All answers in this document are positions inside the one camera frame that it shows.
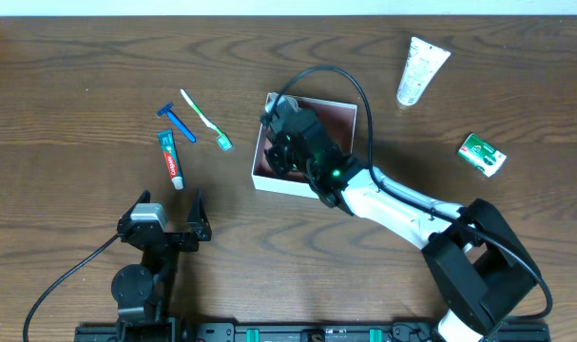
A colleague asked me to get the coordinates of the black cable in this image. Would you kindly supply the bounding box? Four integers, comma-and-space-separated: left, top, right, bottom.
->
22, 233, 121, 342
270, 65, 554, 320

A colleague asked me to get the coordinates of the blue disposable razor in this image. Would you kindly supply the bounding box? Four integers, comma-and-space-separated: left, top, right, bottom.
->
157, 103, 197, 143

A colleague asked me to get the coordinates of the green white toothbrush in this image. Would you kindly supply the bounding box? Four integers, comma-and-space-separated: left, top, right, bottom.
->
180, 88, 233, 151

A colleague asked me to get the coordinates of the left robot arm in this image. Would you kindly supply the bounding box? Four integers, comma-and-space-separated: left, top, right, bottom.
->
111, 190, 212, 341

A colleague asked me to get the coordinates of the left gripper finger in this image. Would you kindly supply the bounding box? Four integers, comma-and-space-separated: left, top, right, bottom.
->
187, 190, 209, 232
131, 190, 150, 210

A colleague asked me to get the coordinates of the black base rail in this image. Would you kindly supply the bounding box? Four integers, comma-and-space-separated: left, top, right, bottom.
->
74, 321, 442, 342

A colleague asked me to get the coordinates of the Colgate toothpaste tube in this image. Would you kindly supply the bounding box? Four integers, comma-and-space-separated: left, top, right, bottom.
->
157, 129, 184, 190

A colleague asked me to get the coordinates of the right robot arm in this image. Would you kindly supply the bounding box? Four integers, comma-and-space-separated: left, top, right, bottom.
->
260, 97, 542, 341

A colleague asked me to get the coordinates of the white lotion tube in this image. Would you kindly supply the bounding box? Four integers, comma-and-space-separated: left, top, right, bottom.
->
396, 37, 452, 106

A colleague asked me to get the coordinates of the green soap bar box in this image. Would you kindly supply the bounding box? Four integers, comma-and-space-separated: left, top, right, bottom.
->
457, 133, 508, 178

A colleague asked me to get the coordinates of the right black cable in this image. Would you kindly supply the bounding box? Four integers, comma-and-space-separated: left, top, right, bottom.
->
270, 65, 554, 320

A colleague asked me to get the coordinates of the left black cable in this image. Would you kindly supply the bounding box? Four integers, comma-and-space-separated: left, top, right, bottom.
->
22, 233, 121, 342

